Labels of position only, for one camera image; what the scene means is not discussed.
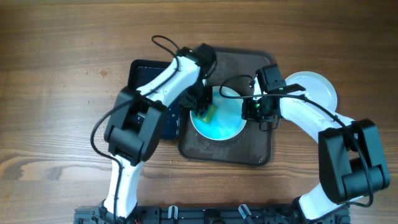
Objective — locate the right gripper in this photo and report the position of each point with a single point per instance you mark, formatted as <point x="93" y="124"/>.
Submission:
<point x="249" y="114"/>

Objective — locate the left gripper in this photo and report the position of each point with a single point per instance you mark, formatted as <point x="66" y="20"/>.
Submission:
<point x="196" y="106"/>

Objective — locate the green yellow sponge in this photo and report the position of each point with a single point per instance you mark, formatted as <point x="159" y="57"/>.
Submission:
<point x="209" y="113"/>

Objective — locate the white plate top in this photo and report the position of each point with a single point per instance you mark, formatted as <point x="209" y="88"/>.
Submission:
<point x="226" y="122"/>

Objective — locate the white plate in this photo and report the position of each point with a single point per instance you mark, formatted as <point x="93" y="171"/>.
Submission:
<point x="226" y="122"/>
<point x="317" y="88"/>

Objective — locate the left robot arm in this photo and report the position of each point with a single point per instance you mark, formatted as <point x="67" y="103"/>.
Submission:
<point x="136" y="122"/>

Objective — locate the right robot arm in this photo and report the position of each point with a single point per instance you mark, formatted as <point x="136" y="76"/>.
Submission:
<point x="351" y="161"/>

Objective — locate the brown serving tray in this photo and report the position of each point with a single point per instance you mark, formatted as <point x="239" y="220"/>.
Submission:
<point x="251" y="146"/>

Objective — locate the black water tray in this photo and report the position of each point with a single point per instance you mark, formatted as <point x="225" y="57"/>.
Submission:
<point x="141" y="73"/>

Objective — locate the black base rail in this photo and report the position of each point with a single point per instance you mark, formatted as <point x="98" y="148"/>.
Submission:
<point x="280" y="213"/>

